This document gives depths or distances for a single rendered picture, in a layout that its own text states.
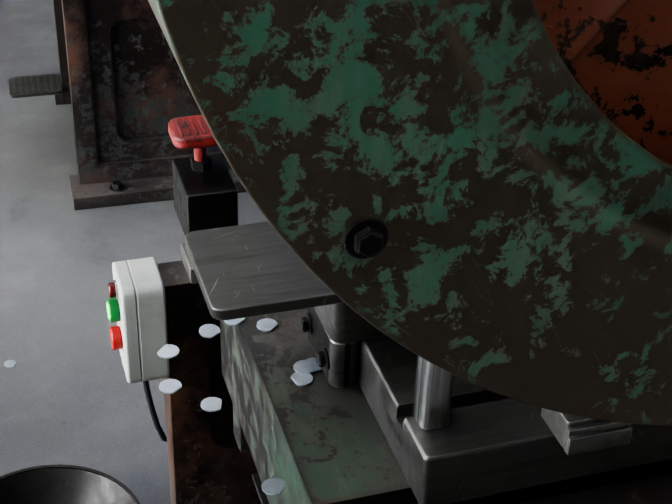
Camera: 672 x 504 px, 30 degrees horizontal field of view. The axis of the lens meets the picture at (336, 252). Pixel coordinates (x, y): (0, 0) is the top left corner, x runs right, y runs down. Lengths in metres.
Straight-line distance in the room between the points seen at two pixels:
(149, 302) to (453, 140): 0.86
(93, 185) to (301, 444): 1.74
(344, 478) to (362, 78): 0.63
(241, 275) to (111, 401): 1.12
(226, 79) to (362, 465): 0.66
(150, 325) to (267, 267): 0.31
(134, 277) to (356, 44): 0.91
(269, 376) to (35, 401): 1.07
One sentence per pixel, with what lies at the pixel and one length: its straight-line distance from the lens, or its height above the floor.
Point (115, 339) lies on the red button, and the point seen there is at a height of 0.55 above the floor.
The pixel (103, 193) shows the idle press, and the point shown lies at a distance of 2.83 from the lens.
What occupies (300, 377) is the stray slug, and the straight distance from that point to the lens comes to 1.26.
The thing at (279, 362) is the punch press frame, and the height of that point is 0.65.
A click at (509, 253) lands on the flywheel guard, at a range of 0.66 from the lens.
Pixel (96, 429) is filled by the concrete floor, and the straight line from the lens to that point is 2.22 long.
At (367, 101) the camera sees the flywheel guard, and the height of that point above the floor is 1.17.
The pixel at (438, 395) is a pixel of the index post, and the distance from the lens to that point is 1.09.
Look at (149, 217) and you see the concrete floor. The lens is 2.78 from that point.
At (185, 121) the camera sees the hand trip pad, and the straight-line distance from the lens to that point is 1.49.
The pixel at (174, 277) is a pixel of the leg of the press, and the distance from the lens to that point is 1.46.
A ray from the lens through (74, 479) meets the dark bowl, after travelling 2.05.
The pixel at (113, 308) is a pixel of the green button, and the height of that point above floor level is 0.59.
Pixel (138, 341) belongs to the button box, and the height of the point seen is 0.56.
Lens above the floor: 1.43
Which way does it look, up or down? 33 degrees down
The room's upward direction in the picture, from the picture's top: 2 degrees clockwise
